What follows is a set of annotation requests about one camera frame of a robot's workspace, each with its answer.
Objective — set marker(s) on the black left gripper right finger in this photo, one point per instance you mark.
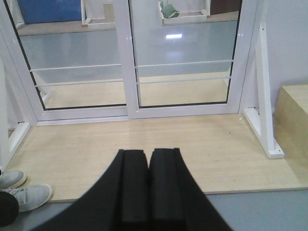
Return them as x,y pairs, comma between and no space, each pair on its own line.
177,202

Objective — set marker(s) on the white door frame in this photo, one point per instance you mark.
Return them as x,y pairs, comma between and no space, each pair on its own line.
243,95

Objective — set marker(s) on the white triangular support bracket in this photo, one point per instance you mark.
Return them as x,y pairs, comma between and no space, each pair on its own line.
261,120

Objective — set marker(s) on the light wooden platform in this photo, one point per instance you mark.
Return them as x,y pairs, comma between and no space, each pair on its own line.
221,152

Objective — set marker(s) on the grey sneaker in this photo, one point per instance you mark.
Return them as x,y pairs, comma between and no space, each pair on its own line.
31,197
12,179

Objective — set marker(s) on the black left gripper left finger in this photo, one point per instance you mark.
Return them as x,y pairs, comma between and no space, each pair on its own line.
118,201

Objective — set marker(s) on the light wooden step box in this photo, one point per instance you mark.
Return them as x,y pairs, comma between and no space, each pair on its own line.
291,111

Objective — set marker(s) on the white sliding glass door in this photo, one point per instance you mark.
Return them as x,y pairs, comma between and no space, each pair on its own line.
181,69

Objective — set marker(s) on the blue panel behind glass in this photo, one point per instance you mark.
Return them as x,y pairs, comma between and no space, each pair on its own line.
48,11

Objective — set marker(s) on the green object behind glass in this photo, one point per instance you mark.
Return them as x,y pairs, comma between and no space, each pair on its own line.
168,10

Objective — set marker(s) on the white fixed glass door panel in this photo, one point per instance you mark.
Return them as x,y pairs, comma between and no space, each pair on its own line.
73,65

